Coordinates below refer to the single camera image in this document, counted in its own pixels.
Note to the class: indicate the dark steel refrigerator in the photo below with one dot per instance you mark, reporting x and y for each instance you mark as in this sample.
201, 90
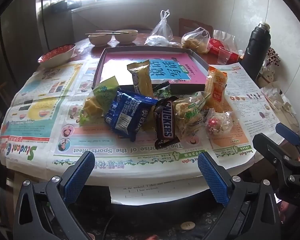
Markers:
52, 17

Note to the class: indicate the wrapped disposable chopsticks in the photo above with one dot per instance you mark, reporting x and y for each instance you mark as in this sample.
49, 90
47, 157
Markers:
268, 97

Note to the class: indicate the tied clear plastic bag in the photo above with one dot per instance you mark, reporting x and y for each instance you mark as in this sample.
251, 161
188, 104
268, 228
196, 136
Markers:
162, 30

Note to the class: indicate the clear round cracker packet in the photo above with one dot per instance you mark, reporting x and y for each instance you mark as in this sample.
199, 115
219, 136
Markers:
190, 108
191, 128

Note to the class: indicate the curved wooden chair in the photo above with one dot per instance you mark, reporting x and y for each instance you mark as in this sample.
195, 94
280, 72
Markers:
3, 91

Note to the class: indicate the wooden chopstick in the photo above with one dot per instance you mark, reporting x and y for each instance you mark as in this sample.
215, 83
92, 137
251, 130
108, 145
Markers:
97, 33
112, 31

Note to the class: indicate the white cat figurine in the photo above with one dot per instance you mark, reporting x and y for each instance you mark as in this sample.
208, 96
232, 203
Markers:
266, 76

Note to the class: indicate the red patterned bowl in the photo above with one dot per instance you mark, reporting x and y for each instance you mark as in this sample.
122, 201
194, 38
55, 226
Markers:
56, 55

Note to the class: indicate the clear red candy packet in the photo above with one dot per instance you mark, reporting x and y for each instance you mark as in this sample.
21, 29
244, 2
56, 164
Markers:
215, 126

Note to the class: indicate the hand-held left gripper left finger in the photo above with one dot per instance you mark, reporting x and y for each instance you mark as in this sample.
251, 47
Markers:
80, 175

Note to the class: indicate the dark shallow cardboard box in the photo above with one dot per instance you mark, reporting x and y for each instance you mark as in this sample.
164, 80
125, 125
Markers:
98, 66

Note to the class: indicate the small beige bowl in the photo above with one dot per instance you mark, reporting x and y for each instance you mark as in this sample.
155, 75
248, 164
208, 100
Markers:
100, 40

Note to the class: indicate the orange rice cracker packet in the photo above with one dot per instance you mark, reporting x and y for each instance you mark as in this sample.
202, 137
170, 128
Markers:
216, 90

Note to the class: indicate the crumpled translucent plastic bag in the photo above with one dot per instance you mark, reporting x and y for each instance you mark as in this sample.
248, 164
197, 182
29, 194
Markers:
156, 41

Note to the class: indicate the dark green pea packet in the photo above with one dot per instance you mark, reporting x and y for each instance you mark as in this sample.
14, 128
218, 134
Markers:
162, 92

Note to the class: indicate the white crumpled bag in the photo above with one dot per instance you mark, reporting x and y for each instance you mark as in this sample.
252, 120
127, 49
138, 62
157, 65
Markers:
286, 96

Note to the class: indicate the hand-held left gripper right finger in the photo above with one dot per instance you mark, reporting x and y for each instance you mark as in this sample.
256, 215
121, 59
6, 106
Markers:
212, 180

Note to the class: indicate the brown spotted ornament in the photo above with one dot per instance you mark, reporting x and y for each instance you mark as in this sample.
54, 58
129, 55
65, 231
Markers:
273, 57

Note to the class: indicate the white paper sheet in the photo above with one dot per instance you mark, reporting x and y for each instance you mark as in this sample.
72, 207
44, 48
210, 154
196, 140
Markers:
150, 192

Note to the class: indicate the white text newspaper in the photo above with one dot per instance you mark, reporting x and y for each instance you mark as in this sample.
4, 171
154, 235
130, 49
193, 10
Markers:
242, 85

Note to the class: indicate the yellow-green snack packet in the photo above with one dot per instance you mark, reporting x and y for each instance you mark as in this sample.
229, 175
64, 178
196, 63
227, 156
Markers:
102, 92

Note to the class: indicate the dark floral garment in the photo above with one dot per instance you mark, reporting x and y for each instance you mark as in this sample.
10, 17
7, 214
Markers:
152, 217

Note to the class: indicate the brown chocolate bar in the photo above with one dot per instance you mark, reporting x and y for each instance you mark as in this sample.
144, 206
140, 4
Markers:
165, 122

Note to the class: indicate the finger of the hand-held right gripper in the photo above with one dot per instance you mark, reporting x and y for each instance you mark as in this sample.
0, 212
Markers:
287, 131
265, 145

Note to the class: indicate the colourful newspaper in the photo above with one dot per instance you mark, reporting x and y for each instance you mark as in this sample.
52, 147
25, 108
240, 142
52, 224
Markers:
115, 152

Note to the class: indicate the black thermos flask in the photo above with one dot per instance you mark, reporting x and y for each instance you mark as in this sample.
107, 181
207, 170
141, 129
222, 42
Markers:
255, 52

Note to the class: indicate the large beige bowl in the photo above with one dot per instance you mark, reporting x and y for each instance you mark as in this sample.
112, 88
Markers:
126, 37

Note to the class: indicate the red tissue pack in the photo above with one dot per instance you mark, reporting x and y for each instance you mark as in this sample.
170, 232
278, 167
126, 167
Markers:
215, 47

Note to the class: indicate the blue cookie packet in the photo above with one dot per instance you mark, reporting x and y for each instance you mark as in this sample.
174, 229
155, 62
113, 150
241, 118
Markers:
125, 112

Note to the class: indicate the clear plastic cup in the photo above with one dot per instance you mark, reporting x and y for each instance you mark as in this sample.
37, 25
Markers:
223, 57

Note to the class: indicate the gold wafer packet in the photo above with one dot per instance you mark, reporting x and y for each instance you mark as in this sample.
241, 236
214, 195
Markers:
142, 80

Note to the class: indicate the pink printed book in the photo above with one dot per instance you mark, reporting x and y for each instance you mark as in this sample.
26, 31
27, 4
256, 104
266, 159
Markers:
120, 62

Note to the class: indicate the plastic bag of fried snacks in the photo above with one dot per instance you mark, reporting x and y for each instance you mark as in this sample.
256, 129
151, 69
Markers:
195, 42

